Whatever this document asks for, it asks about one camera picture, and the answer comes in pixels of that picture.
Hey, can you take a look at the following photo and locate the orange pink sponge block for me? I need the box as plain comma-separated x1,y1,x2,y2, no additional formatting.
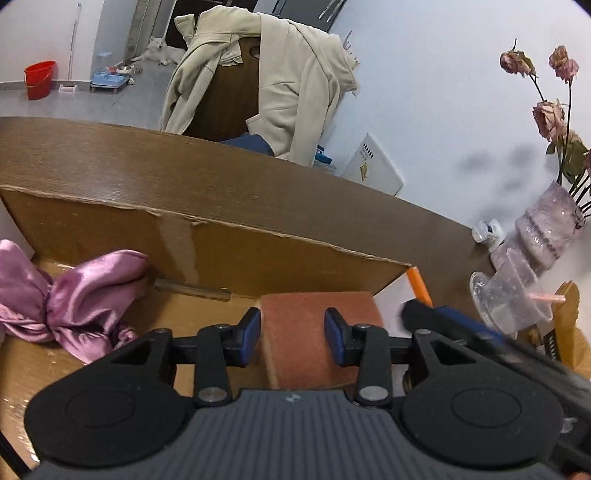
257,292,384,390

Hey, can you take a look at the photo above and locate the cardboard box red orange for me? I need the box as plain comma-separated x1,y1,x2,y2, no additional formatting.
0,184,435,467

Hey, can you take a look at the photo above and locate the clear plastic cup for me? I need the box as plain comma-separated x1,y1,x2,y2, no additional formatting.
469,248,566,336

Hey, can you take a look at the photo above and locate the pink satin cloth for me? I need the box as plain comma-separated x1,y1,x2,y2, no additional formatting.
1,240,148,364

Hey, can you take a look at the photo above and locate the small white bottle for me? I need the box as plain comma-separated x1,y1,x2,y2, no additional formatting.
472,219,506,253

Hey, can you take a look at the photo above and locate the purple glass vase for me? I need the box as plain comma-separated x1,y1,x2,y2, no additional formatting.
490,182,586,273

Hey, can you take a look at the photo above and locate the white panel heater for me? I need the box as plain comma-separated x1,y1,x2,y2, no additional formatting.
341,133,405,196

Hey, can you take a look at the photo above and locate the brown wooden chair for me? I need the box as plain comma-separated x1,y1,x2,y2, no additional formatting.
182,37,260,142

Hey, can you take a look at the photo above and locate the beige coat on chair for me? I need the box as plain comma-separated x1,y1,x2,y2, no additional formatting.
159,5,358,168

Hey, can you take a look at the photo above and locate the dried pink rose bouquet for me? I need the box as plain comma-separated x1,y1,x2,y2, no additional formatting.
499,41,590,220

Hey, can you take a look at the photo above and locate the blue pet feeding tray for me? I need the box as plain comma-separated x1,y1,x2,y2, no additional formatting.
89,65,134,93

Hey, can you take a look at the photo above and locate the white mop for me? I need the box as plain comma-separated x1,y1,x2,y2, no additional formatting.
58,2,82,95

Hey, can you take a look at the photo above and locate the white dog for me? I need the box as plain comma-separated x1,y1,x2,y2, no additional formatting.
131,37,185,66

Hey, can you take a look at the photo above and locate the red plastic bucket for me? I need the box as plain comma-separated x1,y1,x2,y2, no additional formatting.
24,60,56,101

